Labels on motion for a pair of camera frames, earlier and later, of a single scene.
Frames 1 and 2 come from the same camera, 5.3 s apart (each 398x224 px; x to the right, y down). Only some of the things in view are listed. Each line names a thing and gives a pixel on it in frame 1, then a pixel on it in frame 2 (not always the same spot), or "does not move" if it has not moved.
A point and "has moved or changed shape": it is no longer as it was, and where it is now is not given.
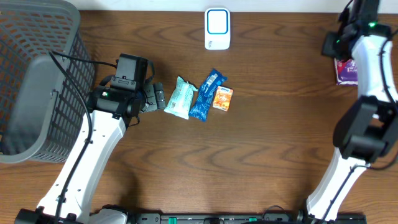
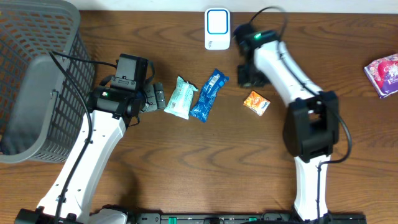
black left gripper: x=154 y=97 does not move
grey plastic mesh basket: x=47 y=74 does not move
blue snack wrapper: x=201 y=107 does not move
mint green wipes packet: x=180 y=102 does not move
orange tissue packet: x=223 y=98 → x=258 y=104
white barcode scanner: x=217 y=28 does not move
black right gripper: x=329 y=49 → x=245 y=81
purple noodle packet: x=346 y=72 has moved or changed shape
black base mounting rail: x=241 y=218 does not move
